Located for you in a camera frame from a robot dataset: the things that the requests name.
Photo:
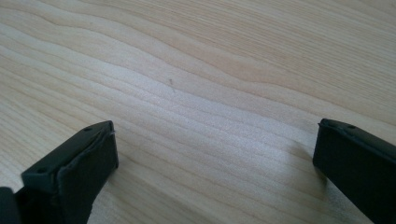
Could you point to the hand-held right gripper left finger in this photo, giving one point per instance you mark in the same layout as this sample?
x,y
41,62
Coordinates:
x,y
77,174

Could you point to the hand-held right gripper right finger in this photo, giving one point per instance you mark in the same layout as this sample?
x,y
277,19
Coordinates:
x,y
361,168

